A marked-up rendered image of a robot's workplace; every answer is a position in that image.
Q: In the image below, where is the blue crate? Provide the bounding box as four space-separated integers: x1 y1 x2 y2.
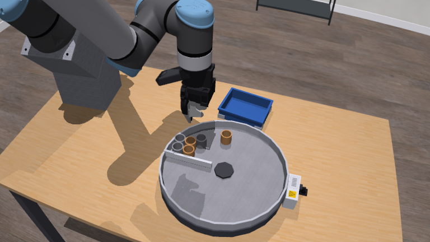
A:
218 87 273 130

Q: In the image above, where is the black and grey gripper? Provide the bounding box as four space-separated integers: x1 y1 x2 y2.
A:
180 63 216 123

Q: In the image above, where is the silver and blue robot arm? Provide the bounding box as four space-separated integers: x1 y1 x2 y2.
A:
0 0 214 86

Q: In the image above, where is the bronze bushing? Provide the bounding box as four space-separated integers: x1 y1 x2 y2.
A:
221 130 232 145
183 145 194 157
185 136 197 150

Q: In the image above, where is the dark grey metal sleeve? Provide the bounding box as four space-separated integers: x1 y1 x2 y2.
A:
195 133 207 149
172 142 184 154
174 134 186 146

